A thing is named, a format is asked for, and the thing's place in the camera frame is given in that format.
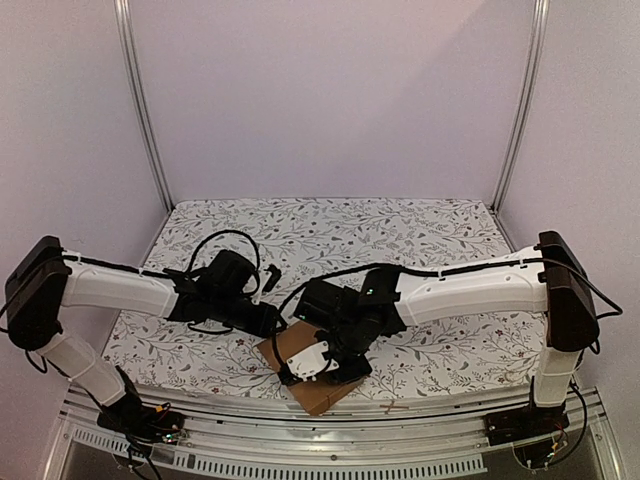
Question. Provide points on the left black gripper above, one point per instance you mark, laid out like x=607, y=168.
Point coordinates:
x=265, y=323

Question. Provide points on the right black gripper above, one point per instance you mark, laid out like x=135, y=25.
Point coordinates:
x=334, y=370

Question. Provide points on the brown cardboard box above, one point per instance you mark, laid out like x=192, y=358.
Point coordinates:
x=315, y=397

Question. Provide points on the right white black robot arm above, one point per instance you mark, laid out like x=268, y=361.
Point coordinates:
x=545, y=278

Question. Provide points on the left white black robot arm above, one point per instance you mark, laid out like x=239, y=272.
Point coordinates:
x=50, y=278

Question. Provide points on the small wooden stick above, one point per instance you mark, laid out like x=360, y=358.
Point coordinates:
x=391, y=406

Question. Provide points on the floral patterned table mat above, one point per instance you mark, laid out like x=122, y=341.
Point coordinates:
x=309, y=237

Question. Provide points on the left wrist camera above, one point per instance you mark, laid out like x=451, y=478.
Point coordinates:
x=270, y=278

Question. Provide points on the aluminium front rail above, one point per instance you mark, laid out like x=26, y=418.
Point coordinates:
x=248, y=438

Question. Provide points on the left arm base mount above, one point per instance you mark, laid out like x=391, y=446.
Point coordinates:
x=142, y=423

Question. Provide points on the left aluminium frame post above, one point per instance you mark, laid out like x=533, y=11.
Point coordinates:
x=141, y=109

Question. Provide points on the aluminium frame post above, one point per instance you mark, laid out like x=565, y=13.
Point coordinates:
x=141, y=109
x=525, y=99

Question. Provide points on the right aluminium frame post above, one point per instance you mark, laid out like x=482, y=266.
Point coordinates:
x=525, y=99

